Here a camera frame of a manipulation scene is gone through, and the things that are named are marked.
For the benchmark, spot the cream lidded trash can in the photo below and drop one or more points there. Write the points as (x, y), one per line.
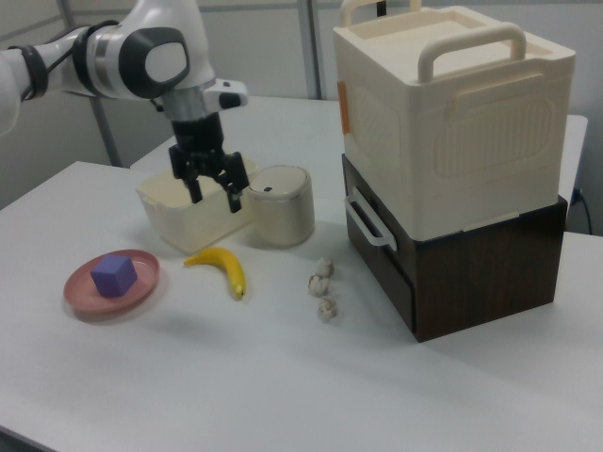
(282, 221)

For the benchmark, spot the purple cube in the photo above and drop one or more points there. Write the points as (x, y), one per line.
(113, 278)

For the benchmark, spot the cream open plastic bin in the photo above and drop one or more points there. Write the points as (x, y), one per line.
(188, 226)

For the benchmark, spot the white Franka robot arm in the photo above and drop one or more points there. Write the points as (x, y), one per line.
(160, 61)

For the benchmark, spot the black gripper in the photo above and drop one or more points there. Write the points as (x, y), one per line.
(198, 136)

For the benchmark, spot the yellow banana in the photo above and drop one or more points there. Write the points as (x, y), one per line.
(221, 259)

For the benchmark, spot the pink plate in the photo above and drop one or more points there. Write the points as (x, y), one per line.
(80, 296)

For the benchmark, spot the black stand pole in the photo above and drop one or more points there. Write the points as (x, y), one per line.
(381, 5)

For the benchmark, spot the crumpled paper ball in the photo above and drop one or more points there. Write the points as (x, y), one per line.
(325, 267)
(318, 285)
(328, 310)

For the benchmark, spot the dark wood drawer cabinet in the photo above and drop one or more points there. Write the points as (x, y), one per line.
(471, 282)

